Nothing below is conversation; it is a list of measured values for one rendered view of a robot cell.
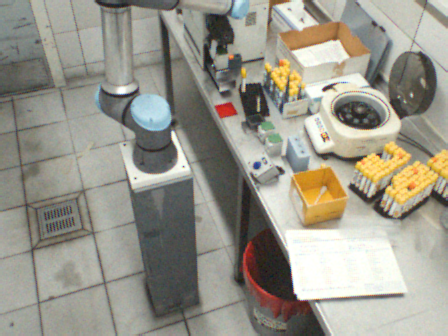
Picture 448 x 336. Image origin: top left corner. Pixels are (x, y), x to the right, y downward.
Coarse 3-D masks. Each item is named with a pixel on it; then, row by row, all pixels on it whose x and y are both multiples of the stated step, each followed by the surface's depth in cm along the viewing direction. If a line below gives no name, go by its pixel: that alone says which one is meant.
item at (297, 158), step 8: (288, 136) 168; (296, 136) 168; (288, 144) 169; (296, 144) 166; (304, 144) 166; (288, 152) 171; (296, 152) 163; (304, 152) 163; (288, 160) 172; (296, 160) 164; (304, 160) 164; (288, 168) 171; (296, 168) 166; (304, 168) 167
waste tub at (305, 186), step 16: (304, 176) 159; (320, 176) 161; (336, 176) 156; (304, 192) 164; (320, 192) 164; (336, 192) 158; (304, 208) 152; (320, 208) 151; (336, 208) 154; (304, 224) 155
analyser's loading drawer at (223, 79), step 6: (210, 60) 206; (210, 66) 204; (210, 72) 202; (216, 72) 196; (222, 72) 197; (228, 72) 198; (216, 78) 198; (222, 78) 199; (228, 78) 199; (222, 84) 194; (228, 84) 195; (234, 84) 196; (222, 90) 196
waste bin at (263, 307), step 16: (256, 240) 205; (272, 240) 211; (256, 256) 206; (272, 256) 217; (256, 272) 206; (272, 272) 221; (256, 288) 191; (256, 304) 204; (272, 304) 191; (288, 304) 187; (304, 304) 188; (256, 320) 215; (272, 320) 204; (288, 320) 201; (304, 320) 206
